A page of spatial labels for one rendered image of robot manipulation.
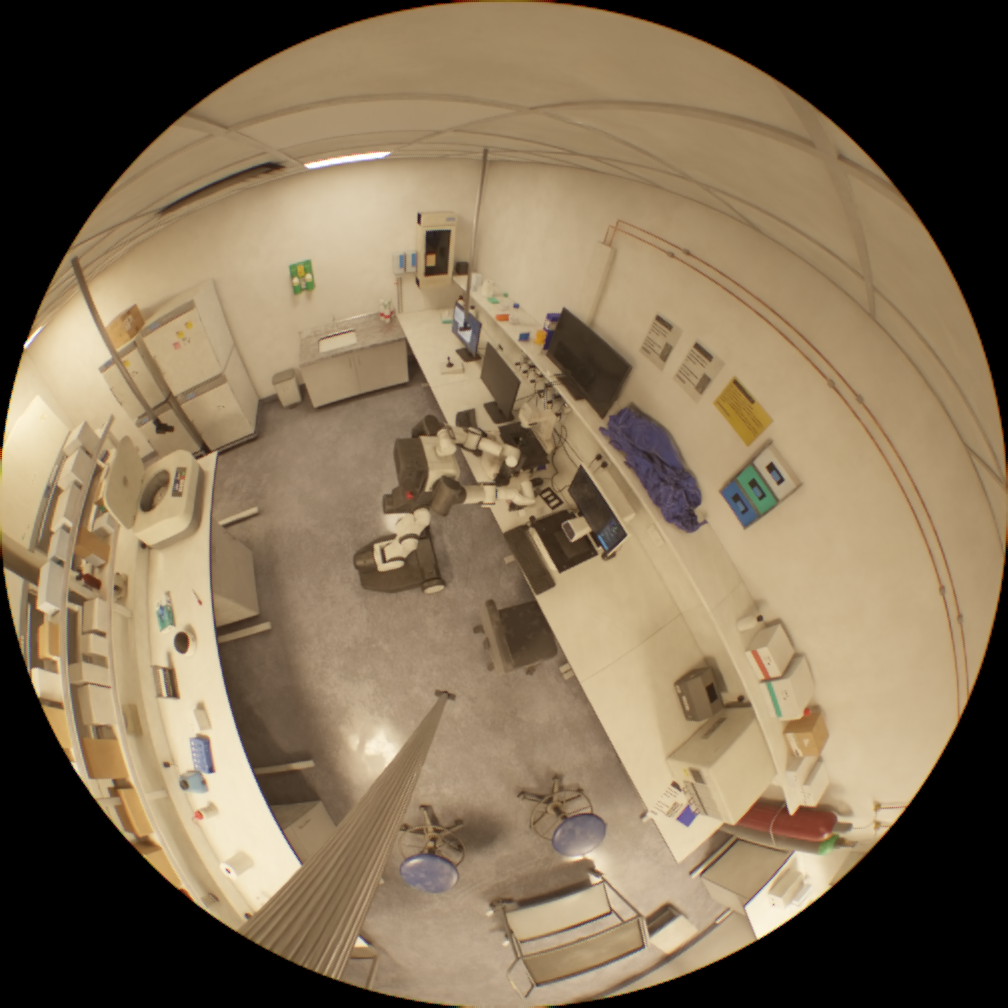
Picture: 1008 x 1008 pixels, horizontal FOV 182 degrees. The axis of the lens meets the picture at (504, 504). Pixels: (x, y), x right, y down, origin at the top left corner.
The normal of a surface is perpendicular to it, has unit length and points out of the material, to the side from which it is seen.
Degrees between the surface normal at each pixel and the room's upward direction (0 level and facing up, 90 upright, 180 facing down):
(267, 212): 90
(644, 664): 0
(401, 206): 90
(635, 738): 0
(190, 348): 90
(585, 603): 0
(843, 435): 90
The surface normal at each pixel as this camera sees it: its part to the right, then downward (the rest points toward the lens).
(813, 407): -0.89, 0.30
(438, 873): 0.17, -0.52
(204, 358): 0.43, 0.80
